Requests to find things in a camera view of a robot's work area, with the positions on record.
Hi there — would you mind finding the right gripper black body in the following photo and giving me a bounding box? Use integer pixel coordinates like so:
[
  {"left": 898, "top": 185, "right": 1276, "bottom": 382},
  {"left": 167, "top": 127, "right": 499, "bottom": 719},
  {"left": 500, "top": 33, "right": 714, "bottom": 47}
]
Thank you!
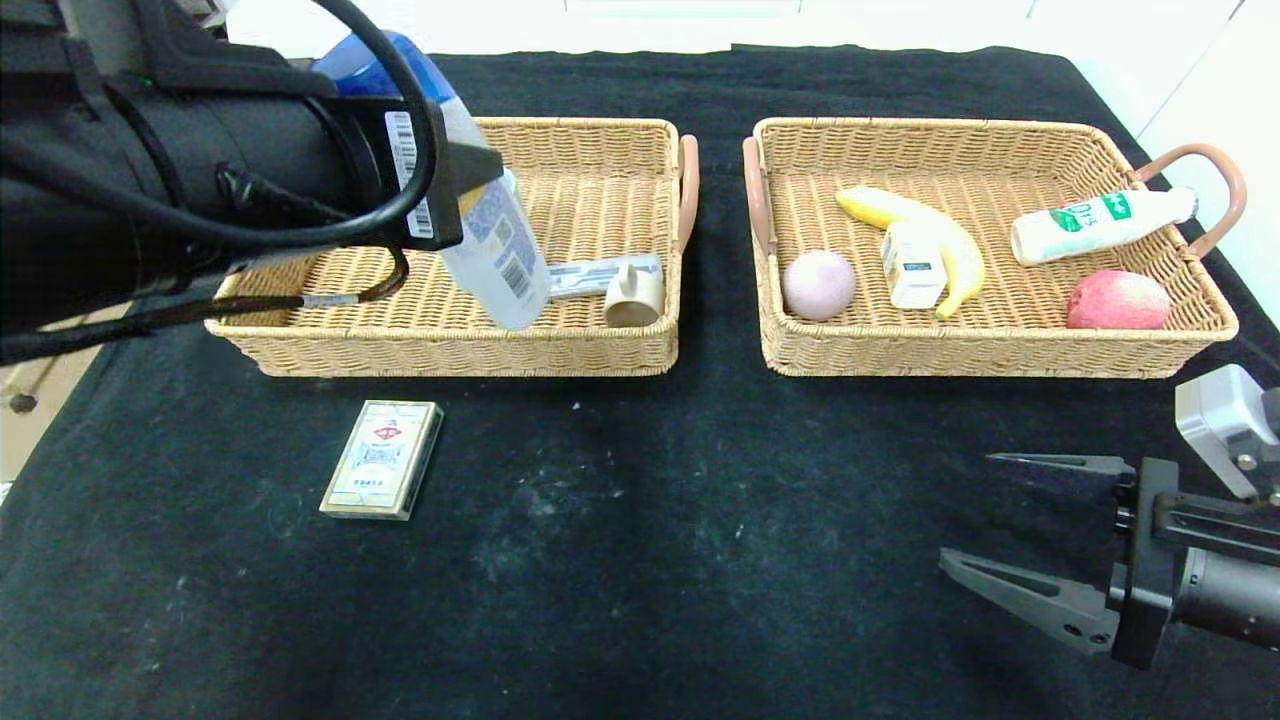
[{"left": 1110, "top": 457, "right": 1280, "bottom": 671}]

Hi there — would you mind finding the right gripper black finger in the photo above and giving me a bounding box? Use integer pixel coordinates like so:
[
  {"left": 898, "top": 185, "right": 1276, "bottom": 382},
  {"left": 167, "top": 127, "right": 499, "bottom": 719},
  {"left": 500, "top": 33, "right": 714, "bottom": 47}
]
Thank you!
[
  {"left": 984, "top": 451, "right": 1138, "bottom": 534},
  {"left": 937, "top": 546, "right": 1129, "bottom": 656}
]

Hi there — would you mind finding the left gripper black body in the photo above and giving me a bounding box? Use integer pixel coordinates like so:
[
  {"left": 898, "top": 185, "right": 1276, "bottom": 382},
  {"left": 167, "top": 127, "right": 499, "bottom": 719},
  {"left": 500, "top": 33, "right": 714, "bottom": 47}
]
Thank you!
[{"left": 255, "top": 94, "right": 464, "bottom": 257}]

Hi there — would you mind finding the white bottle with blue cap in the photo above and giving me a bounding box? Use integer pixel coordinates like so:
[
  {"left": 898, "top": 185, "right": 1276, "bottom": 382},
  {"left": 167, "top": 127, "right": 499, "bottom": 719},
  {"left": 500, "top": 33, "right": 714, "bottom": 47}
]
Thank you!
[{"left": 310, "top": 30, "right": 553, "bottom": 333}]

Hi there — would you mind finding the small beige cup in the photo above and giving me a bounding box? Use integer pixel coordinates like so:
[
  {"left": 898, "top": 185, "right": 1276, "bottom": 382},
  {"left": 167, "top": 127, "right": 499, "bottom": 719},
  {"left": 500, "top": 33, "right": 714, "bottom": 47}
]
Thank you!
[{"left": 604, "top": 261, "right": 667, "bottom": 330}]

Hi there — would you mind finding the yellow banana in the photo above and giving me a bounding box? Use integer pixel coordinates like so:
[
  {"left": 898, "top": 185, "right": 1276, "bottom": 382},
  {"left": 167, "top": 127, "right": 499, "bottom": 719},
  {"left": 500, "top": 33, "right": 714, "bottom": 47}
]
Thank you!
[{"left": 835, "top": 187, "right": 987, "bottom": 321}]

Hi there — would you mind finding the white juice carton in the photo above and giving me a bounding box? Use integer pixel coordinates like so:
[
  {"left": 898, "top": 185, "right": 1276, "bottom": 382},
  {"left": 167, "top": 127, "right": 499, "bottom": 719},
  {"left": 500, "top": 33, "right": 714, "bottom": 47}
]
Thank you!
[{"left": 880, "top": 221, "right": 948, "bottom": 310}]

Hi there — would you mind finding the playing card box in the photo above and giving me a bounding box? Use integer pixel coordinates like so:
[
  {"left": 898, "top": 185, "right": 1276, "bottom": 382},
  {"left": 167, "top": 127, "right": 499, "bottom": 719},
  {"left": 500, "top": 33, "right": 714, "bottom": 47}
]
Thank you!
[{"left": 318, "top": 400, "right": 444, "bottom": 522}]

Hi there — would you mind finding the pale pink egg-shaped ball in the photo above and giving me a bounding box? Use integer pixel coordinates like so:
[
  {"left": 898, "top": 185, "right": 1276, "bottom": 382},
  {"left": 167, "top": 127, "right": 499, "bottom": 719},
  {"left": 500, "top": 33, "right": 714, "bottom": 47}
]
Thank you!
[{"left": 782, "top": 250, "right": 858, "bottom": 322}]

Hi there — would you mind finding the grey flat blister pack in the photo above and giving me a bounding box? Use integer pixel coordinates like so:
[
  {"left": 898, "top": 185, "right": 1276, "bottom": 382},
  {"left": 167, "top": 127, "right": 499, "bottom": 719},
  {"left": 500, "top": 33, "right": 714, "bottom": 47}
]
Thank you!
[{"left": 546, "top": 254, "right": 662, "bottom": 301}]

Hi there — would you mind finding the red apple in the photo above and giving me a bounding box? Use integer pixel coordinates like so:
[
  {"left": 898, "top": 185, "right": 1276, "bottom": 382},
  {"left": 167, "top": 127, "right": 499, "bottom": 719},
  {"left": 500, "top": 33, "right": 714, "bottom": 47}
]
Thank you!
[{"left": 1065, "top": 270, "right": 1171, "bottom": 331}]

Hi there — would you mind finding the white milk bottle green label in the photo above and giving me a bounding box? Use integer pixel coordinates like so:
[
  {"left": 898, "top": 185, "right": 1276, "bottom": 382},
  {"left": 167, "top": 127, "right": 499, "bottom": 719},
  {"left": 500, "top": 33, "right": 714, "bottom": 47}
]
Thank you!
[{"left": 1009, "top": 187, "right": 1198, "bottom": 268}]

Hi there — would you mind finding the white table behind cloth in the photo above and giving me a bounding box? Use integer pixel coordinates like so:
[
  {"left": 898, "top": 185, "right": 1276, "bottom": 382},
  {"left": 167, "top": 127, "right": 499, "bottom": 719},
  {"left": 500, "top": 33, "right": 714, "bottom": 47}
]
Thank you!
[{"left": 225, "top": 0, "right": 1079, "bottom": 109}]

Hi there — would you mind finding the black camera cable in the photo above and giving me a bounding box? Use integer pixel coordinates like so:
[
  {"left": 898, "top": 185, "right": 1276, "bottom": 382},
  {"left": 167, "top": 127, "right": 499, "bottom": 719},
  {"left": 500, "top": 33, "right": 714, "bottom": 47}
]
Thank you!
[{"left": 0, "top": 0, "right": 443, "bottom": 251}]

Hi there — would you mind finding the wicker basket with brown handles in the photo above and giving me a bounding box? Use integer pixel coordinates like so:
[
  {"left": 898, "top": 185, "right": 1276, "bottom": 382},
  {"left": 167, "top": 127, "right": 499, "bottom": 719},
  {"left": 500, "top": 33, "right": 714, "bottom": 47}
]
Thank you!
[
  {"left": 205, "top": 118, "right": 700, "bottom": 378},
  {"left": 742, "top": 117, "right": 1248, "bottom": 379}
]

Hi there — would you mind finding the thin brown cable white label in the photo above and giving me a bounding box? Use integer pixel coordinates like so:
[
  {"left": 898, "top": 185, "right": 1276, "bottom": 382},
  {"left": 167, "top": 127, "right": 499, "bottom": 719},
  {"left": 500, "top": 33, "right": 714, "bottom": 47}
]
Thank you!
[{"left": 0, "top": 245, "right": 411, "bottom": 366}]

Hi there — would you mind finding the right wrist grey camera box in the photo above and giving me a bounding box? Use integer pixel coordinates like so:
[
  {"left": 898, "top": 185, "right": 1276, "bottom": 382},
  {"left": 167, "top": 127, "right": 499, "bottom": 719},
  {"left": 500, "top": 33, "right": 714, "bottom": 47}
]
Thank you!
[{"left": 1175, "top": 364, "right": 1280, "bottom": 501}]

